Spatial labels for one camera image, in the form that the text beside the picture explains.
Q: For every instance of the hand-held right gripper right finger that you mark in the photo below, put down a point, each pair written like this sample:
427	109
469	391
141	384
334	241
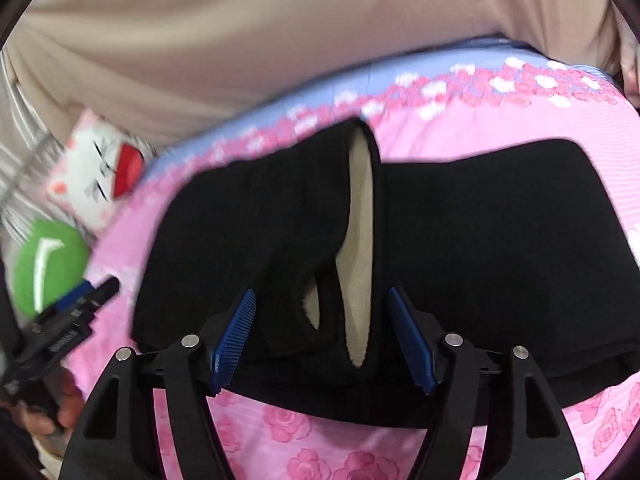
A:
412	345

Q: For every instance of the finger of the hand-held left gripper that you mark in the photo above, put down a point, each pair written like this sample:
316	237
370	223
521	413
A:
75	296
100	292

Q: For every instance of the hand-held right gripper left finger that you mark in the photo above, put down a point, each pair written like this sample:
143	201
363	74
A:
232	345

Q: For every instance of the black pants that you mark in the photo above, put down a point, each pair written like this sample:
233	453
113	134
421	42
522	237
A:
475	260

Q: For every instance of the person's left hand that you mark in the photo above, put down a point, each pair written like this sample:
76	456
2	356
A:
71	402

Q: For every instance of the green plush toy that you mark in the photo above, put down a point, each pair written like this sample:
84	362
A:
65	260

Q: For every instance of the white cat face pillow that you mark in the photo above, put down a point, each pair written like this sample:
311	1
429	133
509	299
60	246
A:
95	170

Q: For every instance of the pale striped curtain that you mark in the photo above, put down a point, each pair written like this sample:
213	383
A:
20	125

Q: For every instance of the pink floral bedsheet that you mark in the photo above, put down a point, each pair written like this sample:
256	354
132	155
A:
500	120

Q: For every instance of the beige cloth cover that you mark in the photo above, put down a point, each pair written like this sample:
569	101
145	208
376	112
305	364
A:
300	35

